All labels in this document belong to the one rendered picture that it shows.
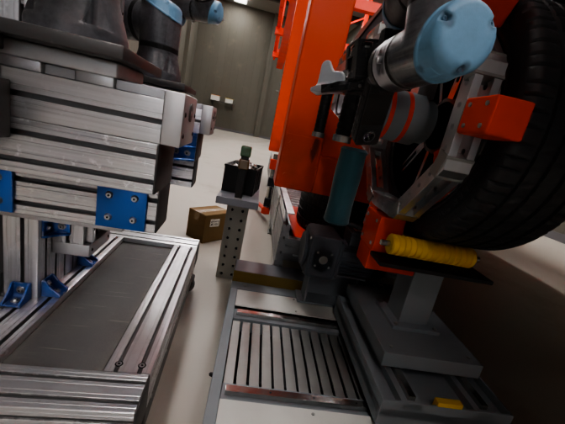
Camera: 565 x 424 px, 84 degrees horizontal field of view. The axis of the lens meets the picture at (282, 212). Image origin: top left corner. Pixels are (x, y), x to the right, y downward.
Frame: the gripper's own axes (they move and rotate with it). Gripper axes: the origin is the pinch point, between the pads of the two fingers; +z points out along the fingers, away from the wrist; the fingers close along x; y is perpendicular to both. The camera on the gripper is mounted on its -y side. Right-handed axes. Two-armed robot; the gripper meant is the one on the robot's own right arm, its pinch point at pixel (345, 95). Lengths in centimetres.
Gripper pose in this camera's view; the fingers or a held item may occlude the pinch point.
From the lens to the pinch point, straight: 72.2
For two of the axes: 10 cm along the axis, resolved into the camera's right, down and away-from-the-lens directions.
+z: -1.6, -2.5, 9.6
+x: -9.9, 0.1, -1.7
